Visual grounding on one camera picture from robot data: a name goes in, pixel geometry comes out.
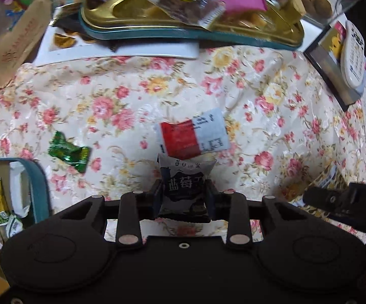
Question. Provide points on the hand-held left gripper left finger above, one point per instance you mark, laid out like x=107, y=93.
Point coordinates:
x=157, y=193

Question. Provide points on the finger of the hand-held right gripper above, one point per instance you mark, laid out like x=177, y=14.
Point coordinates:
x=325, y=200

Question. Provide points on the white flat tray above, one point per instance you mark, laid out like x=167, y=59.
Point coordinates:
x=138, y=51

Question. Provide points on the dark blue white snack packet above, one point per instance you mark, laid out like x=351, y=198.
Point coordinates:
x=184, y=186

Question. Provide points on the floral tablecloth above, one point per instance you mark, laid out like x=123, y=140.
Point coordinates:
x=233, y=101

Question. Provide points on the clear packet of brown snacks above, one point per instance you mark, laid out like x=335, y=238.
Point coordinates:
x=186, y=3

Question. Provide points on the gold foil chocolate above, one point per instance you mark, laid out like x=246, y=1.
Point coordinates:
x=64, y=40

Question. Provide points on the gold tin tray with sweets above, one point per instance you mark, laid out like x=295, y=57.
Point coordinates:
x=170, y=34

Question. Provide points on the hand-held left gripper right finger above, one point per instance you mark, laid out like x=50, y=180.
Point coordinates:
x=212, y=196

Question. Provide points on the gold tin tray teal rim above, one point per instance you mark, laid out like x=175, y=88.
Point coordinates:
x=40, y=190

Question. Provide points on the brown paper bag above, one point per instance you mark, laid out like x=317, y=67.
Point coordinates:
x=9, y=31

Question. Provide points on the green foil candy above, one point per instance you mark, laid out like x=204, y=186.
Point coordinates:
x=69, y=152

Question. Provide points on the silver open box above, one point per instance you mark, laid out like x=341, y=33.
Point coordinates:
x=328, y=69

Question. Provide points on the red white snack packet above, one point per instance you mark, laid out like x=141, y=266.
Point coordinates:
x=192, y=136

